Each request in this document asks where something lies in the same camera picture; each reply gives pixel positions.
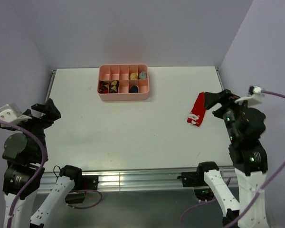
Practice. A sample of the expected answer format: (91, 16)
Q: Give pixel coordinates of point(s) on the red christmas sock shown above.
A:
(196, 115)

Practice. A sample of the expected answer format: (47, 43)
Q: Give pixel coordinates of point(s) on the pink divided organizer box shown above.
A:
(110, 73)

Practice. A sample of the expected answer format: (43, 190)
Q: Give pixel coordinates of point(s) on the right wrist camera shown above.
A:
(255, 97)

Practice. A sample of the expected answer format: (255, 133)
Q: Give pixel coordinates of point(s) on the red orange argyle sock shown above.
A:
(103, 87)

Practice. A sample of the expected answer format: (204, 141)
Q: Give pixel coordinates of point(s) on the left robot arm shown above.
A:
(26, 153)

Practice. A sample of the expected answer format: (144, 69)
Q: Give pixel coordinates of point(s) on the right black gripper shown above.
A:
(224, 96)

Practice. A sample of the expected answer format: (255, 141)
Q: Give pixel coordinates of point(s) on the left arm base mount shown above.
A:
(89, 182)

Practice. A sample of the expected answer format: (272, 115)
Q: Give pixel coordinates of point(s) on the dark navy rolled sock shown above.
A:
(134, 89)

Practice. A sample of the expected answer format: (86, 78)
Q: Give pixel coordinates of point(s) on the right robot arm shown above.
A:
(244, 125)

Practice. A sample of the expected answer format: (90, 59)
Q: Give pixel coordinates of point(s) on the aluminium front rail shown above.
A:
(137, 180)

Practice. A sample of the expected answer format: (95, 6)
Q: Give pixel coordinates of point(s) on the grey rolled sock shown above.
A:
(142, 75)

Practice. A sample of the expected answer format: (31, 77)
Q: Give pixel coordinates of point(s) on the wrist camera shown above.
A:
(12, 114)
(255, 97)

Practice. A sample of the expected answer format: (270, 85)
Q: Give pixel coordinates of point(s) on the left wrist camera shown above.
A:
(12, 114)

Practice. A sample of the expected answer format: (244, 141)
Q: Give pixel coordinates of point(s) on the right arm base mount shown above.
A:
(191, 179)

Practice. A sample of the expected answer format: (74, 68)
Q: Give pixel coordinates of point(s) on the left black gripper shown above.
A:
(51, 113)

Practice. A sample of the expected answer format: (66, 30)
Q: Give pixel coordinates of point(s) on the yellow rolled sock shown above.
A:
(133, 76)

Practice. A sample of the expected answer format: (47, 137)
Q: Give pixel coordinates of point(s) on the brown yellow argyle sock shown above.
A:
(114, 87)

